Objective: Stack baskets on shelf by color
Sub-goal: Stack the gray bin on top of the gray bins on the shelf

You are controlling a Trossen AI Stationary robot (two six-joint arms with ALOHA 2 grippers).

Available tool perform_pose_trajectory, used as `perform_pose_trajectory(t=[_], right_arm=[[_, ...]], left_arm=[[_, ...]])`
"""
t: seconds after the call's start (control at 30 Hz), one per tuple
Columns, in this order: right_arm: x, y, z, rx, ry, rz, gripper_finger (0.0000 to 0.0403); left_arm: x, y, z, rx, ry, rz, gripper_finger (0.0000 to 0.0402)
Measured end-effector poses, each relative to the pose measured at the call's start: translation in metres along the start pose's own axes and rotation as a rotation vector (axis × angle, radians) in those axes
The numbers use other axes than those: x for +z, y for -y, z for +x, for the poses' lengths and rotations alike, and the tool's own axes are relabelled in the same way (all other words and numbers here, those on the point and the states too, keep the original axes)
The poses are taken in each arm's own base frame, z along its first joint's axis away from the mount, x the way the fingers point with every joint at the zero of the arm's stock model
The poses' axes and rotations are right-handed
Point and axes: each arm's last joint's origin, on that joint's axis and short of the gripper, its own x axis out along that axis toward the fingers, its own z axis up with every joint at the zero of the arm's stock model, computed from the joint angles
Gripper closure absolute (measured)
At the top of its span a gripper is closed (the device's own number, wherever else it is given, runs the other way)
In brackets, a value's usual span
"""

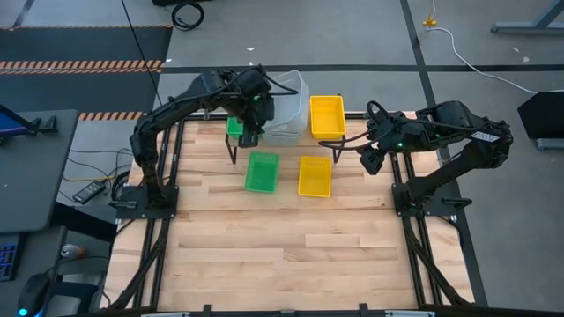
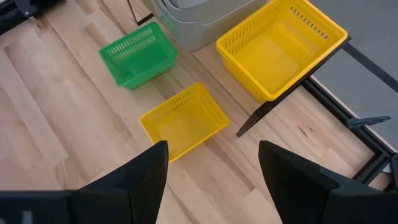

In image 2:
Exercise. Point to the black frame clamp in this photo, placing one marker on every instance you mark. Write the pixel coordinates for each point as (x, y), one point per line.
(367, 122)

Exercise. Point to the yellow slotted plastic basket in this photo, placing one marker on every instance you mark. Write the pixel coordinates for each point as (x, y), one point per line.
(245, 81)
(186, 124)
(273, 59)

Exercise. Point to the grey plastic bin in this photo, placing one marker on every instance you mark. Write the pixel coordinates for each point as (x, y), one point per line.
(199, 34)
(186, 3)
(224, 8)

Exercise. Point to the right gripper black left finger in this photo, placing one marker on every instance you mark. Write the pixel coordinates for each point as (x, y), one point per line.
(124, 199)

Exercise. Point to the green slotted plastic basket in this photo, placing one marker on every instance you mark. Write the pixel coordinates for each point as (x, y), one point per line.
(140, 62)

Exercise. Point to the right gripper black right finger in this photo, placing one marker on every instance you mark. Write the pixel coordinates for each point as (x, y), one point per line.
(304, 193)

